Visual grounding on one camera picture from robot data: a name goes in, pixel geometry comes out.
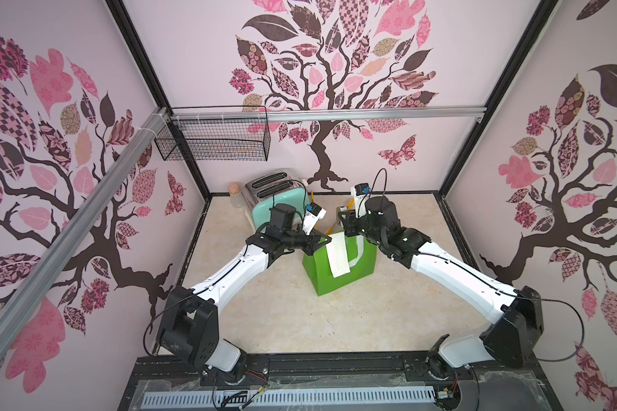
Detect small glass jar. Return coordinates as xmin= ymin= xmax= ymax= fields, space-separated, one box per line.
xmin=228 ymin=183 xmax=245 ymax=208

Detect white vented cable duct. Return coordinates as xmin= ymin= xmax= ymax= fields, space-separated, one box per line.
xmin=140 ymin=386 xmax=435 ymax=410

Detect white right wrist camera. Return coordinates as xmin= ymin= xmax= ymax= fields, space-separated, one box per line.
xmin=351 ymin=183 xmax=371 ymax=217

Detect green tote bag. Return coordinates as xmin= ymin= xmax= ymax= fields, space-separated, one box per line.
xmin=303 ymin=231 xmax=378 ymax=296

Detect black wire basket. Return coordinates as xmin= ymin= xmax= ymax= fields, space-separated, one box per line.
xmin=154 ymin=104 xmax=272 ymax=162

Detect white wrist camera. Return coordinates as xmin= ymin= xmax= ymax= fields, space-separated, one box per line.
xmin=351 ymin=183 xmax=371 ymax=217
xmin=302 ymin=202 xmax=327 ymax=236

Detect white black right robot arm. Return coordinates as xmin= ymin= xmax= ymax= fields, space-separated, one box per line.
xmin=338 ymin=196 xmax=543 ymax=379

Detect mint green toaster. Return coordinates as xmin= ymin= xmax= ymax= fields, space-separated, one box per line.
xmin=243 ymin=169 xmax=310 ymax=229

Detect aluminium rail back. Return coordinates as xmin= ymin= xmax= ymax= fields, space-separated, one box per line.
xmin=171 ymin=105 xmax=487 ymax=123

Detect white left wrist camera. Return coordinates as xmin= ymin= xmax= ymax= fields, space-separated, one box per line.
xmin=302 ymin=202 xmax=327 ymax=236

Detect aluminium rail left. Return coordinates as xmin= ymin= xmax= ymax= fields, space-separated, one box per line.
xmin=0 ymin=107 xmax=169 ymax=361

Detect aluminium rail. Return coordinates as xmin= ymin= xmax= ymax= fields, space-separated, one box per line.
xmin=171 ymin=105 xmax=487 ymax=123
xmin=0 ymin=107 xmax=169 ymax=361

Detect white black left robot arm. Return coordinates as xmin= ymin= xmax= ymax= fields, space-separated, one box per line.
xmin=156 ymin=202 xmax=331 ymax=383

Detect yellow handled tongs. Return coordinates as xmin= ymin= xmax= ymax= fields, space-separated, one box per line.
xmin=311 ymin=192 xmax=340 ymax=234

